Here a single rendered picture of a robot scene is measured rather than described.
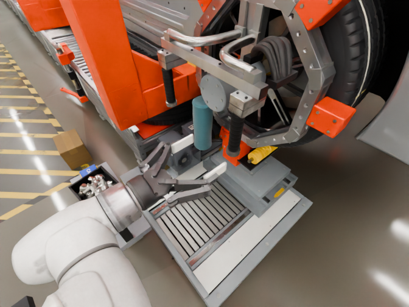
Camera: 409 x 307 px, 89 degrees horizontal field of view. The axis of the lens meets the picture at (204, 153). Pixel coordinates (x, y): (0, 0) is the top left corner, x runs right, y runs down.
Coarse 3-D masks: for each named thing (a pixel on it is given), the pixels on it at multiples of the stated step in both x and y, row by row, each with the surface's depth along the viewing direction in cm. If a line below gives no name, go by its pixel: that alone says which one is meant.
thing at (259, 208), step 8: (216, 152) 145; (208, 160) 142; (208, 168) 139; (224, 176) 133; (288, 176) 133; (224, 184) 132; (232, 184) 129; (280, 184) 129; (288, 184) 126; (232, 192) 129; (240, 192) 122; (272, 192) 125; (280, 192) 121; (240, 200) 126; (248, 200) 119; (256, 200) 121; (264, 200) 119; (272, 200) 119; (248, 208) 123; (256, 208) 116; (264, 208) 115
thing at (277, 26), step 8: (280, 16) 79; (272, 24) 83; (280, 24) 81; (272, 32) 84; (280, 32) 82; (264, 64) 89; (304, 72) 82; (296, 80) 86; (304, 80) 84; (280, 88) 94; (304, 88) 85; (288, 96) 93
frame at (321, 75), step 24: (216, 0) 67; (264, 0) 55; (288, 0) 50; (216, 24) 79; (288, 24) 54; (312, 48) 52; (312, 72) 55; (312, 96) 58; (216, 120) 100; (264, 144) 83
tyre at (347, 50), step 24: (336, 24) 53; (360, 24) 52; (384, 24) 59; (336, 48) 55; (360, 48) 53; (384, 48) 62; (336, 72) 58; (360, 72) 56; (336, 96) 61; (360, 96) 67; (288, 144) 84
